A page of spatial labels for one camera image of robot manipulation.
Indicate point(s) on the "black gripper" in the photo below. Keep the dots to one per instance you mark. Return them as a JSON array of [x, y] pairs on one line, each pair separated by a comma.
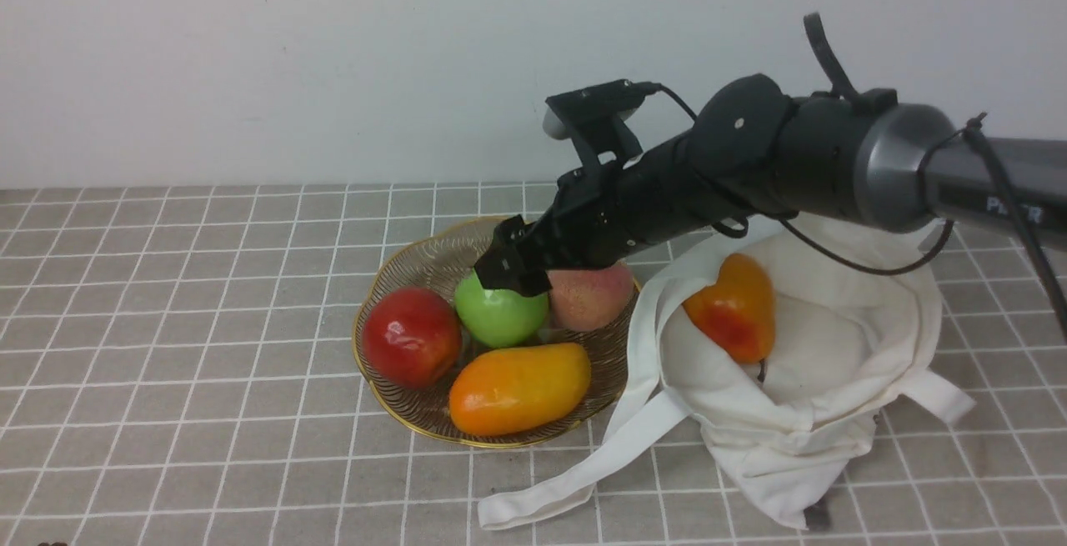
[[593, 222]]

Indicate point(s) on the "green apple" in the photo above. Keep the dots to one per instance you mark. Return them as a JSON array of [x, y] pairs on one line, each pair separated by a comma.
[[499, 318]]

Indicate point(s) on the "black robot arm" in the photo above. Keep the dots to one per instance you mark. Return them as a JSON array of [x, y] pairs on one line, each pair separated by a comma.
[[752, 152]]

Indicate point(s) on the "gold-rimmed glass fruit bowl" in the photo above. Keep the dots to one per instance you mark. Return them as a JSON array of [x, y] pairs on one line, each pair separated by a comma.
[[439, 263]]

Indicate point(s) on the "white cloth tote bag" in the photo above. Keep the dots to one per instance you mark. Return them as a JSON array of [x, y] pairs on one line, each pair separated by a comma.
[[847, 344]]

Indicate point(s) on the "pink peach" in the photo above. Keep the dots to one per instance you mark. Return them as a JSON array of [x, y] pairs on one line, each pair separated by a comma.
[[587, 300]]

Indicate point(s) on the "red apple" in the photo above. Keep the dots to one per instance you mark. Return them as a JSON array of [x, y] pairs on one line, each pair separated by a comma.
[[412, 337]]

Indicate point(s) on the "orange yellow mango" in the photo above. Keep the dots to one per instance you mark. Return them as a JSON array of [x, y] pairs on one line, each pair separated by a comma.
[[514, 390]]

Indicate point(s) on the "orange red pear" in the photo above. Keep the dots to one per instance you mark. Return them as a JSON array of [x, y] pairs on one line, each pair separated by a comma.
[[738, 312]]

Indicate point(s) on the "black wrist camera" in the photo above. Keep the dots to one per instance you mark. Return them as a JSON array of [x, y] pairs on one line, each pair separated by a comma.
[[594, 120]]

